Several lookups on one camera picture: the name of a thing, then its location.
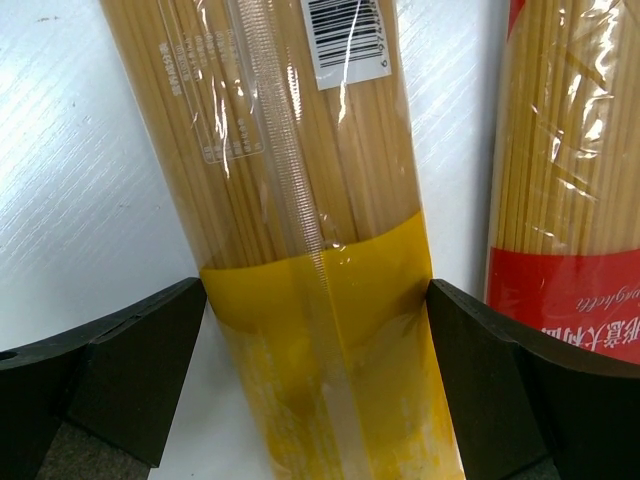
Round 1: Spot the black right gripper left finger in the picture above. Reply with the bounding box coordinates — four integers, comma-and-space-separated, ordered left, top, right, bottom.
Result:
1, 278, 207, 479

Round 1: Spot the red spaghetti bag centre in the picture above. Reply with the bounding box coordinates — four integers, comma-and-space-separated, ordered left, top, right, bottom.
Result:
485, 0, 639, 363

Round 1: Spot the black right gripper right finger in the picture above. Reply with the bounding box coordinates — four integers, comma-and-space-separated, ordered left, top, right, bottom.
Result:
426, 279, 639, 479

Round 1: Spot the yellow spaghetti bag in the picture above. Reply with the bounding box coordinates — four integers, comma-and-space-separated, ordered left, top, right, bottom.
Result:
102, 1, 464, 479

